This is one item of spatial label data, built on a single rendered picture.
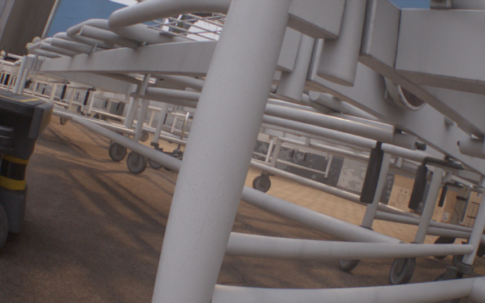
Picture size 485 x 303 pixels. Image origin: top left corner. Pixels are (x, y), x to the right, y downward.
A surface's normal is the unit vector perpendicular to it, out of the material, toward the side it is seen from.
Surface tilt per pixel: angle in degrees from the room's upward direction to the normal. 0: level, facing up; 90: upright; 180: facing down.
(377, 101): 90
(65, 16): 90
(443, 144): 90
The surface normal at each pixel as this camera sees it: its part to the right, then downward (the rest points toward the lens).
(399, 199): -0.55, -0.14
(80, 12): 0.58, 0.18
